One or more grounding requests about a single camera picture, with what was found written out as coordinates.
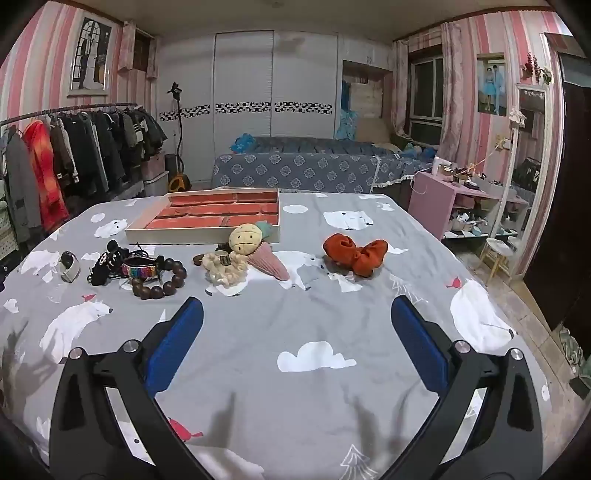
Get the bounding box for yellow pineapple plush hair clip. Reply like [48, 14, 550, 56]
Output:
[229, 220, 273, 256]

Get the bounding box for orange bow scrunchie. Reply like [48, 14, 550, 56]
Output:
[322, 233, 387, 278]

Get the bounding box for black cord bracelet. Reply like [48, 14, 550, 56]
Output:
[122, 244, 164, 266]

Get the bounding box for cream scrunchie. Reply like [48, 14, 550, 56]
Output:
[202, 251, 250, 289]

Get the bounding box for white storage box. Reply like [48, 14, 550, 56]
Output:
[144, 172, 171, 197]

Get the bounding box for white tray with red lining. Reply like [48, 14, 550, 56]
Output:
[124, 187, 281, 245]

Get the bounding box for brown and black hair clip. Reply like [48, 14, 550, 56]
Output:
[193, 253, 232, 268]

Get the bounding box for large window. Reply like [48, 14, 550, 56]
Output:
[409, 51, 446, 137]

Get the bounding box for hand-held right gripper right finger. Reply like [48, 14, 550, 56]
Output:
[383, 295, 546, 480]

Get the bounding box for red flower wall decoration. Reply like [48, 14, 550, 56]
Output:
[522, 52, 552, 85]

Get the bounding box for sofa with blue patterned cover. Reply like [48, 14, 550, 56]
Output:
[211, 136, 419, 195]

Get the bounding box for pink cabinet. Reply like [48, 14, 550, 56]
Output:
[411, 172, 529, 241]

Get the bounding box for blue plush toy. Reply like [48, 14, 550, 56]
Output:
[402, 143, 437, 160]

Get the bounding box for blue hanging garment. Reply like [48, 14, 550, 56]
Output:
[335, 78, 361, 140]

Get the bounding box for row of hanging clothes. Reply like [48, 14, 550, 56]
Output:
[0, 105, 168, 245]

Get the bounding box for white round stool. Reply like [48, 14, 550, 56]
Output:
[479, 237, 514, 273]

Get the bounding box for couple wall poster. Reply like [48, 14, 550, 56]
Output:
[476, 53, 508, 117]

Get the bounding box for framed window wall poster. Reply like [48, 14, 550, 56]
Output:
[68, 17, 114, 97]

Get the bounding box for pink knitted carrot hair clip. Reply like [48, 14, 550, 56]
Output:
[247, 244, 291, 281]

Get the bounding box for white wardrobe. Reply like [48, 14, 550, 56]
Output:
[154, 30, 393, 185]

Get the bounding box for green cloth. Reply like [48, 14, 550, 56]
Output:
[558, 325, 591, 398]

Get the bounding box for white framed standing mirror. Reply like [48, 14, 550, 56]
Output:
[489, 84, 555, 250]

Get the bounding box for dark wooden wardrobe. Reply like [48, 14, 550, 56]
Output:
[526, 51, 591, 342]

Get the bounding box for brown wooden bead bracelet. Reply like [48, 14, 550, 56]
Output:
[131, 258, 187, 300]

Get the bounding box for black and yellow garment steamer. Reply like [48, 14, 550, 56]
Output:
[166, 82, 191, 192]

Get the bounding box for pink storage box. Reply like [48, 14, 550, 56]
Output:
[141, 150, 166, 175]

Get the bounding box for small window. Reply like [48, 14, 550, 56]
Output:
[134, 32, 151, 72]

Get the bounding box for metal clothes rack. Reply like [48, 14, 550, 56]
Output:
[0, 102, 139, 127]

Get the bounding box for short pink curtain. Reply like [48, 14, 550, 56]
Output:
[117, 23, 137, 72]
[147, 34, 160, 80]

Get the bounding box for pink floral curtain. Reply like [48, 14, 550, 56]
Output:
[436, 21, 467, 160]
[392, 41, 411, 137]

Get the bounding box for colourful woven bracelet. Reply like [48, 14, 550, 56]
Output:
[121, 258, 160, 280]

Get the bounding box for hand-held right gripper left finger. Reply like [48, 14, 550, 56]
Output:
[48, 296, 218, 480]

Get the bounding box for black plush hair tie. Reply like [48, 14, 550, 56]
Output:
[87, 251, 123, 286]

